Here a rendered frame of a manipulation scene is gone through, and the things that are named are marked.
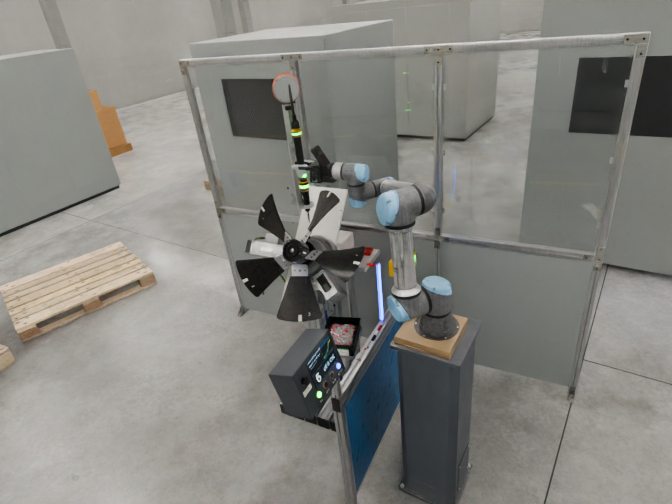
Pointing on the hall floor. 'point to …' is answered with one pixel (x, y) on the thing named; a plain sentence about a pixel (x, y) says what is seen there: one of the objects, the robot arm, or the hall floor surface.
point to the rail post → (345, 456)
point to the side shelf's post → (351, 298)
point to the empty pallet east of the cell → (73, 288)
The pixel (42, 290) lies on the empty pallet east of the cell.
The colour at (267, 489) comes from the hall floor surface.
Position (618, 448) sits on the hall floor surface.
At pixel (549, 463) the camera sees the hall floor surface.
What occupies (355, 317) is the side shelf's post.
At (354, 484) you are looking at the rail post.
